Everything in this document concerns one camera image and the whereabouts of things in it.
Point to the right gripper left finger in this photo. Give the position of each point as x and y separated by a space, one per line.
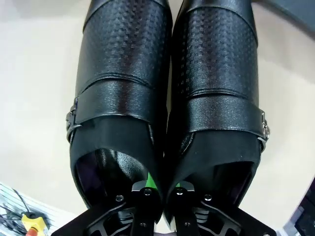
137 209

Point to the yellow emergency stop box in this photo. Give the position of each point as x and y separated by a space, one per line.
33 222

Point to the black embossed buckle shoe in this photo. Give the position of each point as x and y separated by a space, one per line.
221 68
123 61

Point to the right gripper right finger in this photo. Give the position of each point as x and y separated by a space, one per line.
189 211

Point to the dark equipment box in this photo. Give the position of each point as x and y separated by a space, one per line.
304 209

